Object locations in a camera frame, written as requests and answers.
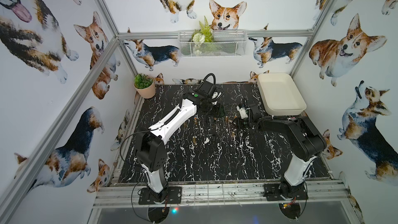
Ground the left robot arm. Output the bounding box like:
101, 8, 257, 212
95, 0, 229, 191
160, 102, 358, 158
134, 73, 224, 195

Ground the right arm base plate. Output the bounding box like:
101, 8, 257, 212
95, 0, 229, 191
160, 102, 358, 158
263, 182, 308, 201

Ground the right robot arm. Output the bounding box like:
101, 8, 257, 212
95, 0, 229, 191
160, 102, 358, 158
233, 104, 326, 201

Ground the white wire basket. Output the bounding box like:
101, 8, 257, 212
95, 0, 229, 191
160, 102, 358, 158
178, 31, 248, 57

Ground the aluminium front rail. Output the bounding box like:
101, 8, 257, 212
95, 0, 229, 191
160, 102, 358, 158
93, 180, 349, 208

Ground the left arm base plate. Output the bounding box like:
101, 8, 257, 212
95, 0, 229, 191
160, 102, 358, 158
138, 186, 182, 205

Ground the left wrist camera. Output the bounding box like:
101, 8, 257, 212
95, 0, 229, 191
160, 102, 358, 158
211, 91, 223, 102

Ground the potted green plant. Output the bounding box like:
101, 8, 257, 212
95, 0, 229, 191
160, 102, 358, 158
134, 74, 155, 99

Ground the fern and white flower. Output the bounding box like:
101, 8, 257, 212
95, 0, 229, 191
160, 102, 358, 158
190, 17, 215, 56

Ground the cream rectangular tray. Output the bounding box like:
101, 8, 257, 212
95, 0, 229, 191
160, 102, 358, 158
257, 73, 307, 116

